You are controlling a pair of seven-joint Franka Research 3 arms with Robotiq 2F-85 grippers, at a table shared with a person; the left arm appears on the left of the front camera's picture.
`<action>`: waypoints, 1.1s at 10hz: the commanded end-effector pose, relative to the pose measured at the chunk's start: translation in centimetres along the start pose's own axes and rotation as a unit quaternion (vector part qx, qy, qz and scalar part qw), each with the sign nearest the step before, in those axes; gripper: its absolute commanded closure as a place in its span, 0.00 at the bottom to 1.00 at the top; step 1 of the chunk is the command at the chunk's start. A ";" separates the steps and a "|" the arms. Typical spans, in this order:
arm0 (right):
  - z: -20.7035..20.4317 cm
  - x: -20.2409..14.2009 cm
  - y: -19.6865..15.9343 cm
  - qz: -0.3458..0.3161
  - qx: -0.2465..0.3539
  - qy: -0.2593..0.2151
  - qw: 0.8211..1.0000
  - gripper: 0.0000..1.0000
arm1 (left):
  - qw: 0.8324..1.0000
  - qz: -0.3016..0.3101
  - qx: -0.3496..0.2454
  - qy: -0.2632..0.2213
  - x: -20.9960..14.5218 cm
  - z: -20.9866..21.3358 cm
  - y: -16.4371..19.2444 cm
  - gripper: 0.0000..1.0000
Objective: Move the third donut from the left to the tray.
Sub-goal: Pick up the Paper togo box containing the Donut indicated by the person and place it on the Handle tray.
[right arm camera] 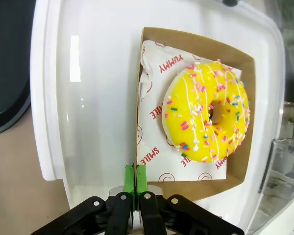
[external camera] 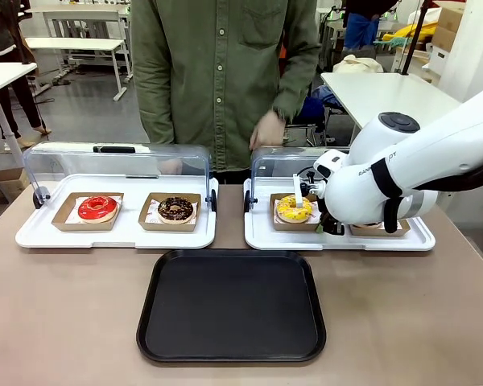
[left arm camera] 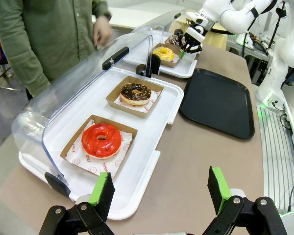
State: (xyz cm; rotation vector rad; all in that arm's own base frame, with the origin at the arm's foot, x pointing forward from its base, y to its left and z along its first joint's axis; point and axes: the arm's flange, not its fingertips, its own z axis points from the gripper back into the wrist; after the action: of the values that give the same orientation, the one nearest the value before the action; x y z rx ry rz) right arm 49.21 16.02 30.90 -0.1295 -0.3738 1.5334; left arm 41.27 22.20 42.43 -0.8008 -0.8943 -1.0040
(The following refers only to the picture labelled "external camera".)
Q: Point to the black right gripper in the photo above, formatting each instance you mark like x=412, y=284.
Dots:
x=334, y=227

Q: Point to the brown cardboard donut tray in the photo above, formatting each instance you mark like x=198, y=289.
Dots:
x=80, y=227
x=294, y=227
x=165, y=228
x=366, y=232

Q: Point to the yellow sprinkled donut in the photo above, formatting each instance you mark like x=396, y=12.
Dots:
x=286, y=213

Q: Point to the clear display case lid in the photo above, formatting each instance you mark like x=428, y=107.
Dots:
x=273, y=169
x=64, y=161

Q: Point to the person left forearm green sleeve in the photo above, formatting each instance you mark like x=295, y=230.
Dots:
x=298, y=92

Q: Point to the person right forearm green sleeve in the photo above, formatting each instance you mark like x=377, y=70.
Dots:
x=153, y=116

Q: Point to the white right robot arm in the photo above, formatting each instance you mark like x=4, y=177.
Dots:
x=426, y=140

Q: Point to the black serving tray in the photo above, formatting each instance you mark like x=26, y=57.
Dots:
x=231, y=305

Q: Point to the chocolate sprinkled donut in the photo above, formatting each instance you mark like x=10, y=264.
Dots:
x=165, y=215

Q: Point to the red glazed donut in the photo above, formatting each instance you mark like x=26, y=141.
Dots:
x=86, y=213

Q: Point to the person left hand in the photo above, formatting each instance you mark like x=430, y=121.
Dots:
x=269, y=130

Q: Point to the person right hand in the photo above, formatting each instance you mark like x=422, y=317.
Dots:
x=172, y=167

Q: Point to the white printed paper liner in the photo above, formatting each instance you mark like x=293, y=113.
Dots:
x=151, y=217
x=72, y=216
x=316, y=219

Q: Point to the white display case base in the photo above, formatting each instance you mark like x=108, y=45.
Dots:
x=265, y=241
x=36, y=237

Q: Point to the black office chair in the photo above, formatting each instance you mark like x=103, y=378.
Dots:
x=314, y=130

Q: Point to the blue garment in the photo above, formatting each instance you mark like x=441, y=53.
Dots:
x=314, y=104

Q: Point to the white table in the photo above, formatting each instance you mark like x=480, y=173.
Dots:
x=386, y=96
x=4, y=76
x=72, y=43

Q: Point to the beige tote bag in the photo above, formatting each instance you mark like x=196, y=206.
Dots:
x=358, y=64

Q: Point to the green shirt person torso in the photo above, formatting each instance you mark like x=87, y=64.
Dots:
x=209, y=80

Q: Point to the black stand pole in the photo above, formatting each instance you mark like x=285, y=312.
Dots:
x=411, y=48

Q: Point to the white storage box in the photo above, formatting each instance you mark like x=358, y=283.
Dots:
x=438, y=64

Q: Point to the bystander in blue jeans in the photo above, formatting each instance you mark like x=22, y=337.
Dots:
x=360, y=28

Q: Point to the yellow cloth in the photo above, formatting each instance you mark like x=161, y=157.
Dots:
x=420, y=32

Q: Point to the brown cardboard box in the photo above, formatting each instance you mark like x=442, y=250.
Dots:
x=4, y=181
x=448, y=24

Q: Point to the bystander in dark clothes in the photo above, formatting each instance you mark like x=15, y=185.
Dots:
x=0, y=24

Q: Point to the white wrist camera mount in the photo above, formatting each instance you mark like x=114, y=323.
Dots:
x=302, y=201

